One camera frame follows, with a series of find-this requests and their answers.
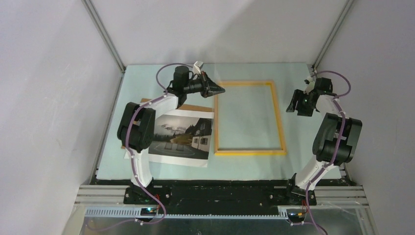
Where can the aluminium corner post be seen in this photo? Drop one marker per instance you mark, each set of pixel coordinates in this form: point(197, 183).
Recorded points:
point(102, 31)
point(347, 7)

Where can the mountain landscape photo print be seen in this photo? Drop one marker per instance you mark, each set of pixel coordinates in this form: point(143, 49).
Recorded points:
point(183, 138)

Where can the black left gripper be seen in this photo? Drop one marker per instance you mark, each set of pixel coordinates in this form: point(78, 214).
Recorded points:
point(209, 88)

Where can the grey slotted cable duct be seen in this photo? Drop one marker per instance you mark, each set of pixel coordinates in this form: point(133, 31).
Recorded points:
point(143, 212)

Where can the aluminium corner post right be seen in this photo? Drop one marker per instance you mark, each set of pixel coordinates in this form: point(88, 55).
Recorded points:
point(347, 7)

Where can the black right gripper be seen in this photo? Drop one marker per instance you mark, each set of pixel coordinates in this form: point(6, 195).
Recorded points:
point(298, 95)

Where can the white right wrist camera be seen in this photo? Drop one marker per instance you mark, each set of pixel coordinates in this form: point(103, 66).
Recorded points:
point(310, 81)

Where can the aluminium corner post left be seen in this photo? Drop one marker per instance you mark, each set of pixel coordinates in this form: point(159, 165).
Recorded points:
point(102, 31)

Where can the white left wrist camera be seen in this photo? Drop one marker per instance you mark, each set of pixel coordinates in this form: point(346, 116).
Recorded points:
point(197, 67)

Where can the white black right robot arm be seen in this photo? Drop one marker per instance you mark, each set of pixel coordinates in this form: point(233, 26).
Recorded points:
point(336, 139)

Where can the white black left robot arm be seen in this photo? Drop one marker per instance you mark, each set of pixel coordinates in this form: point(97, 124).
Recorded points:
point(136, 128)

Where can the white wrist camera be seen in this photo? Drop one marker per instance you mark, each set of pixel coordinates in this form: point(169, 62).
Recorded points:
point(310, 81)
point(197, 67)

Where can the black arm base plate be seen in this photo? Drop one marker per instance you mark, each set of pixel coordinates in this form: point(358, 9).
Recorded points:
point(222, 207)

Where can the aluminium front rail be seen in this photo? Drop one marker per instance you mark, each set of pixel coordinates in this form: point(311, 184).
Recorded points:
point(260, 196)

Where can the yellow wooden picture frame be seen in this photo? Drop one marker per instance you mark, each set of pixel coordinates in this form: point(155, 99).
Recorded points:
point(247, 120)

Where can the brown cardboard backing board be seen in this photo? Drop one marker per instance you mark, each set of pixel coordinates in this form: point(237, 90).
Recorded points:
point(183, 107)

